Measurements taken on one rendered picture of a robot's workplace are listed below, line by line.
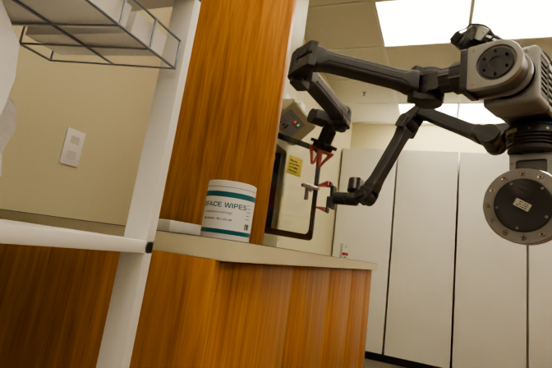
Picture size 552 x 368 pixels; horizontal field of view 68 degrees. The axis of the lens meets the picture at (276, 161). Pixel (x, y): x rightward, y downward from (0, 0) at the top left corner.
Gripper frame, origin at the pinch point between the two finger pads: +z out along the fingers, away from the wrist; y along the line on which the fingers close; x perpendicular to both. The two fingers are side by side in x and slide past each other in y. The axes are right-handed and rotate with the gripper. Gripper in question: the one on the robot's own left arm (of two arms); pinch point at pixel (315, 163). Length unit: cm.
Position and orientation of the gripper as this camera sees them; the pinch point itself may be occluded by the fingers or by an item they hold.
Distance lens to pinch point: 161.8
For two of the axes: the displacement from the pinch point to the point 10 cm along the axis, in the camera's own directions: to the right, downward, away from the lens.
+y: 4.7, 3.1, -8.3
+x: 8.1, 2.3, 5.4
